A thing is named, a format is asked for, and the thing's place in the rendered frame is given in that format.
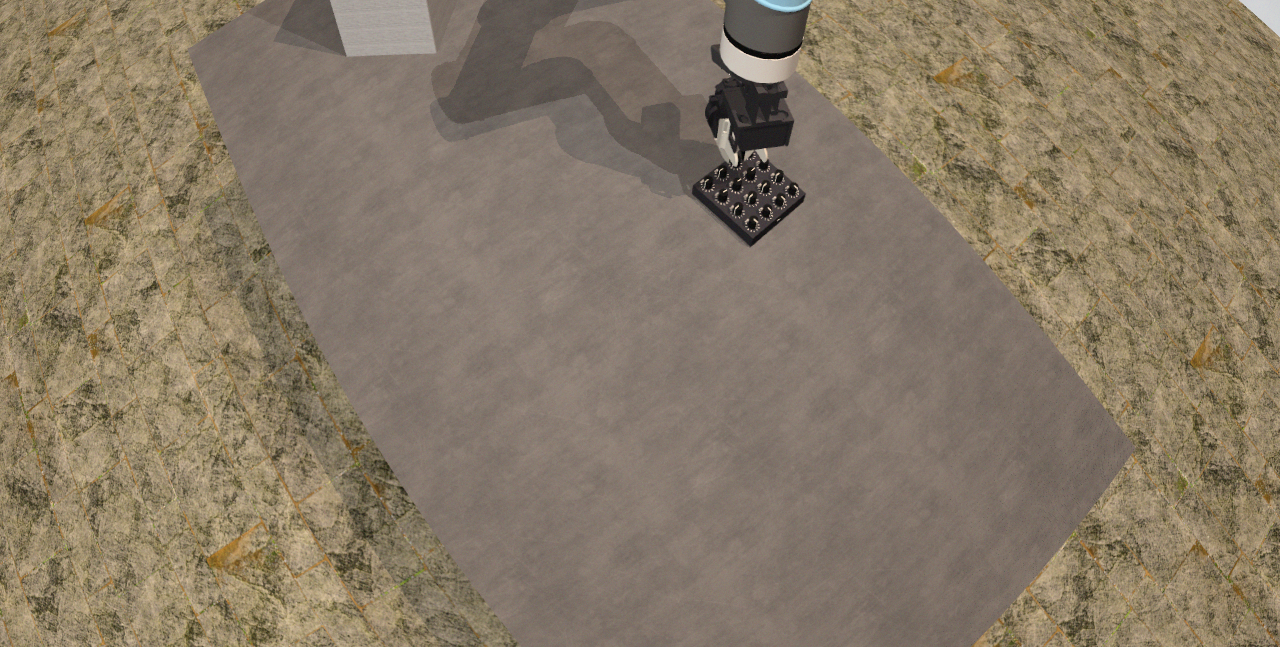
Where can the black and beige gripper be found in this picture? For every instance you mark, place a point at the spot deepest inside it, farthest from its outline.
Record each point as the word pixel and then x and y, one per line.
pixel 759 128

